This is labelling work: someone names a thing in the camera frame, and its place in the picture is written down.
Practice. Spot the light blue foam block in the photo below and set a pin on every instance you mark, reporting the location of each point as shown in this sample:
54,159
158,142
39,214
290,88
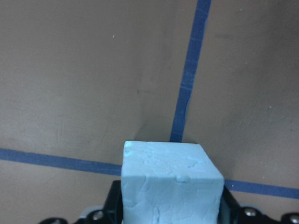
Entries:
169,183

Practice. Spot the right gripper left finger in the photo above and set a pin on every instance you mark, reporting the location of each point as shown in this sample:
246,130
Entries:
113,207

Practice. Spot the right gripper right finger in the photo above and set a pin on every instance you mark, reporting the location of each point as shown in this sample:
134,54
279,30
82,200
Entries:
229,208

